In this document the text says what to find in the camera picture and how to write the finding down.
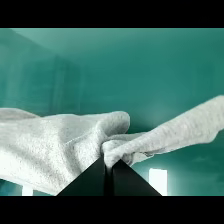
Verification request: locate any grey T-shirt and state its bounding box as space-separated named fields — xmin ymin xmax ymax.
xmin=0 ymin=95 xmax=224 ymax=196

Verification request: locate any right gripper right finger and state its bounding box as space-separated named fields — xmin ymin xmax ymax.
xmin=112 ymin=158 xmax=163 ymax=197

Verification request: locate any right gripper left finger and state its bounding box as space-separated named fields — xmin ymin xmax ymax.
xmin=57 ymin=156 xmax=107 ymax=197

